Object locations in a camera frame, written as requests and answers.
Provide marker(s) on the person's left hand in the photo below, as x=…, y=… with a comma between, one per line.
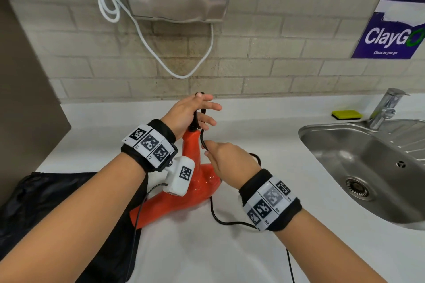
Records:
x=184, y=113

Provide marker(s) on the person's right hand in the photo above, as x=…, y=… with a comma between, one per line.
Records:
x=232, y=166

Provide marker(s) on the orange hair dryer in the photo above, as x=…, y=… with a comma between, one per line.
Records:
x=186, y=200

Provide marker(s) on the black drawstring bag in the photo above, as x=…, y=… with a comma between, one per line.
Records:
x=40, y=200

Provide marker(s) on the person's left forearm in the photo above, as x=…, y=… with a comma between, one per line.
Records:
x=66, y=226

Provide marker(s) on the person's right forearm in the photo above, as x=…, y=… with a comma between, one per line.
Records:
x=332, y=253

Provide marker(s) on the left wristband with square markers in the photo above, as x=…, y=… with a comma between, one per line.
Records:
x=149, y=145

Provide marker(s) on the wristband with square markers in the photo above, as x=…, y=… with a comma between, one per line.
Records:
x=269, y=200
x=149, y=145

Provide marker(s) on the right wristband with square markers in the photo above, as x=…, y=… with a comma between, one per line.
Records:
x=269, y=200

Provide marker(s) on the yellow sponge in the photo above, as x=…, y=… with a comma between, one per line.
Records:
x=347, y=114

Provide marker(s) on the stainless steel sink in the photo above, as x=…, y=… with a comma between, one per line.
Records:
x=365, y=160

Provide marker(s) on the brown side panel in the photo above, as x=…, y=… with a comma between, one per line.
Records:
x=26, y=110

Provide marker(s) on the chrome faucet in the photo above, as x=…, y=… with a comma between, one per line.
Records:
x=385, y=107

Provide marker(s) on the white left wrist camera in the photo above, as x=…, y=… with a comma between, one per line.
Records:
x=181, y=176

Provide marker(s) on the purple wall poster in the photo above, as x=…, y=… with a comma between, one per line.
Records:
x=382, y=37

